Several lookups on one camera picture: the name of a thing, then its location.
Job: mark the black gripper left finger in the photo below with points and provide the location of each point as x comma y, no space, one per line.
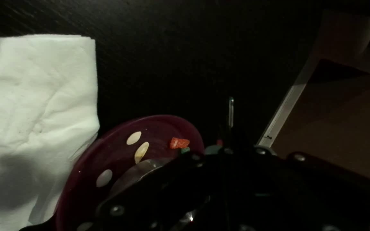
178,196

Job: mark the red plate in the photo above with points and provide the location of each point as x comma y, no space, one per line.
111,155

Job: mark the small metal spoon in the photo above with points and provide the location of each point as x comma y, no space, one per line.
231,112

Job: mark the white paper napkin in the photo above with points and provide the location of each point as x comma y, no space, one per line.
48,117

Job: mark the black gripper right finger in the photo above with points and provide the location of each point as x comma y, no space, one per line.
323,196

